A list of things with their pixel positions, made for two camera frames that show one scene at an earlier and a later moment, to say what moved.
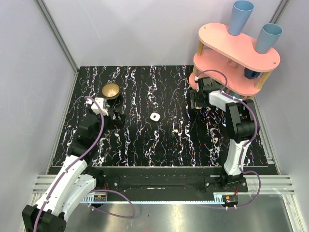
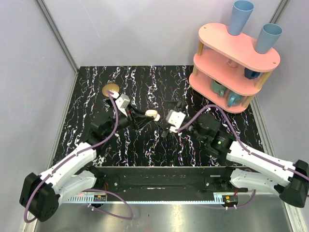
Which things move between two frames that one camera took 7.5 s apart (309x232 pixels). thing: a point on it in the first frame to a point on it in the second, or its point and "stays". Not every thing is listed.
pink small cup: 231,63 stays
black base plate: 166,180 stays
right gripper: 193,94 to 179,104
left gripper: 115,116 to 133,117
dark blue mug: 250,74 stays
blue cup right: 268,37 stays
